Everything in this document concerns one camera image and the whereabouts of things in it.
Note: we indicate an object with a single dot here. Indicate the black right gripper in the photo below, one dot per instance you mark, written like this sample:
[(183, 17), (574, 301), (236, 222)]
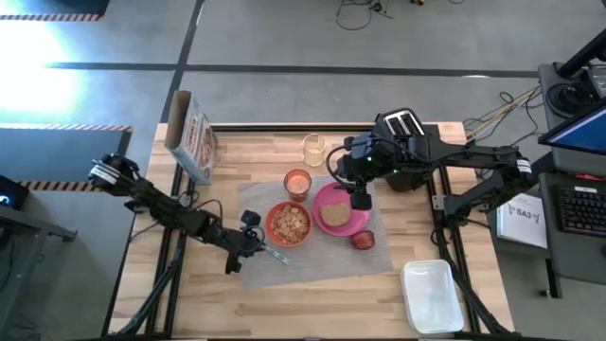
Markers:
[(360, 170)]

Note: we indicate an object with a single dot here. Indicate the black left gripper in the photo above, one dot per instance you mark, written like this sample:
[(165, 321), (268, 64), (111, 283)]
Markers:
[(227, 239)]

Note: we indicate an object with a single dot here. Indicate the orange bowl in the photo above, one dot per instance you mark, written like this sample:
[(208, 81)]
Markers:
[(269, 225)]

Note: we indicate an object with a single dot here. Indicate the pink plate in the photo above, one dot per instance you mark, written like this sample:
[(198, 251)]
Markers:
[(357, 219)]

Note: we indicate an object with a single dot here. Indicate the clear glass cup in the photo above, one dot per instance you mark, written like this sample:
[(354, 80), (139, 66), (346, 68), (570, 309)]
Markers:
[(314, 156)]

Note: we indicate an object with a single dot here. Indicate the brown bread slice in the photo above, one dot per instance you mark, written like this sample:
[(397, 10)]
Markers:
[(335, 214)]

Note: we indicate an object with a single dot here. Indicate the red apple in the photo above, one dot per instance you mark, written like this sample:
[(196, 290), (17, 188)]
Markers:
[(362, 240)]

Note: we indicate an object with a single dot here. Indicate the grey woven placemat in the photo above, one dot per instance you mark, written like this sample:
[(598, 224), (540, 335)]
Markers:
[(322, 265)]

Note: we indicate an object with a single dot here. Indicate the light blue cereal box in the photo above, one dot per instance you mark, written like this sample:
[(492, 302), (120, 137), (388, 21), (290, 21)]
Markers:
[(196, 151)]

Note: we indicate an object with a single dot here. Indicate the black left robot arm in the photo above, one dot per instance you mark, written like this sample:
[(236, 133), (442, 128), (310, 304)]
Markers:
[(156, 208)]

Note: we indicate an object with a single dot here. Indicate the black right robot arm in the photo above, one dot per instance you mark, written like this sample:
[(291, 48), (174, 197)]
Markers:
[(473, 154)]

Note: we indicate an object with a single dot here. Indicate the brown cereal squares heap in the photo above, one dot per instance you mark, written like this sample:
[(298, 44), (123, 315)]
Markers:
[(289, 224)]

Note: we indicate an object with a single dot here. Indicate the black two-slot toaster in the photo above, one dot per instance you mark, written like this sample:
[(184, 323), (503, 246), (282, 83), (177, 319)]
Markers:
[(402, 123)]

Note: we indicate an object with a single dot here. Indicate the white plastic container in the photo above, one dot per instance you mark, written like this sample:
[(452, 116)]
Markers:
[(431, 298)]

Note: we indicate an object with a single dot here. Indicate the white printed booklet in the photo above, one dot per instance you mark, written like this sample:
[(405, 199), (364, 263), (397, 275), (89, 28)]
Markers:
[(523, 222)]

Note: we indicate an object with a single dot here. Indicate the grey side desk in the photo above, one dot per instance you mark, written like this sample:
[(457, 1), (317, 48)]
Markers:
[(28, 237)]

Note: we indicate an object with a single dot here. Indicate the blue hazard-striped floor mat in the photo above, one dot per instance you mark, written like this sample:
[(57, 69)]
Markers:
[(47, 151)]

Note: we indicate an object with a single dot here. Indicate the computer monitor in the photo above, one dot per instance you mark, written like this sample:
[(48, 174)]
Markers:
[(577, 135)]

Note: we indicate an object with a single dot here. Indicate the black keyboard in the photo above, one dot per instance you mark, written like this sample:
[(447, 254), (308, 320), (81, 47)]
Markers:
[(584, 210)]

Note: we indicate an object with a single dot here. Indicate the black box with blue light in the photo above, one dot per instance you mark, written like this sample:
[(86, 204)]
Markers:
[(12, 192)]

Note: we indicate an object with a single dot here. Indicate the grey computer desk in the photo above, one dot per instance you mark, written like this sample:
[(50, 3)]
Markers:
[(582, 256)]

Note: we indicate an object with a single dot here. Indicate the dark hazard-striped floor mat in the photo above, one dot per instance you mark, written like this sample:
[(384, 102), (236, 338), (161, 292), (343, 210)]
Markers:
[(85, 5)]

